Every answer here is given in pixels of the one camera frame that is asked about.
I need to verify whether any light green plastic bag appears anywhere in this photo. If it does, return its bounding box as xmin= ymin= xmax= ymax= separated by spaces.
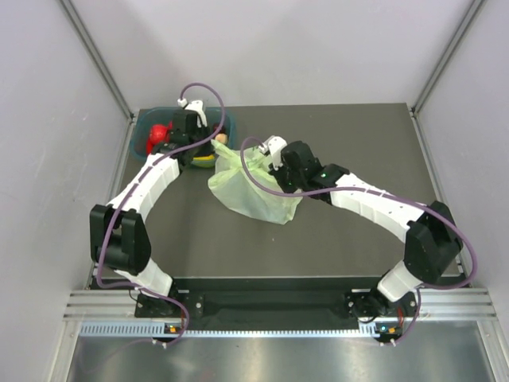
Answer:
xmin=208 ymin=141 xmax=301 ymax=224

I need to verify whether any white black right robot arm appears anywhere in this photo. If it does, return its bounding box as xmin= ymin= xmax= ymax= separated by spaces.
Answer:
xmin=258 ymin=136 xmax=463 ymax=316

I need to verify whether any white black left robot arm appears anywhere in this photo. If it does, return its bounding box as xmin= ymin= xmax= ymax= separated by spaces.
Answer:
xmin=89 ymin=107 xmax=226 ymax=316

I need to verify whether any beige fake mushroom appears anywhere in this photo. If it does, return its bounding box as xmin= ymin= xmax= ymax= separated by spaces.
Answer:
xmin=215 ymin=133 xmax=228 ymax=145

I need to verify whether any yellow fake mango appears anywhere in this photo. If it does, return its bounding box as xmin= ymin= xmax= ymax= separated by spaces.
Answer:
xmin=191 ymin=155 xmax=216 ymax=168

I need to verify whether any red fake chili pepper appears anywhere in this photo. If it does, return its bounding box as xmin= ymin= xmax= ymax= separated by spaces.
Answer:
xmin=146 ymin=139 xmax=154 ymax=155

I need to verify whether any teal plastic basket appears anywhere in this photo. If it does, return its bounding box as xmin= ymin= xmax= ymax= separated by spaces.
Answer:
xmin=130 ymin=107 xmax=237 ymax=162

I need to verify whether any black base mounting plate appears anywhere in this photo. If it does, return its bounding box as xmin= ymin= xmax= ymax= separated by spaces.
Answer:
xmin=134 ymin=289 xmax=418 ymax=320

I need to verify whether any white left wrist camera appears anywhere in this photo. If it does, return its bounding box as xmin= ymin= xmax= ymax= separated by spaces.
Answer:
xmin=177 ymin=98 xmax=208 ymax=127

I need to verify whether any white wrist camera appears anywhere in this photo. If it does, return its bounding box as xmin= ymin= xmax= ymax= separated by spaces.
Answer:
xmin=177 ymin=98 xmax=208 ymax=127
xmin=258 ymin=135 xmax=287 ymax=170

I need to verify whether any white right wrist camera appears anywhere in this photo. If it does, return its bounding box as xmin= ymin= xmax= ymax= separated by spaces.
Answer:
xmin=258 ymin=135 xmax=287 ymax=170

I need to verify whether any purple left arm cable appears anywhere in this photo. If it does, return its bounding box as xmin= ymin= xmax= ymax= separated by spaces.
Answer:
xmin=95 ymin=82 xmax=227 ymax=347

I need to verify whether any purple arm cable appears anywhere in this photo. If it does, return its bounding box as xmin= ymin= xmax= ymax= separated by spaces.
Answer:
xmin=95 ymin=82 xmax=227 ymax=347
xmin=240 ymin=137 xmax=480 ymax=346

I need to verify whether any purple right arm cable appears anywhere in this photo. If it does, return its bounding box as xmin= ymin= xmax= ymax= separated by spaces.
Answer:
xmin=240 ymin=137 xmax=480 ymax=346

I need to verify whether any grey slotted cable duct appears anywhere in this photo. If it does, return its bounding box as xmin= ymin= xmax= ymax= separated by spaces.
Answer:
xmin=79 ymin=322 xmax=398 ymax=338

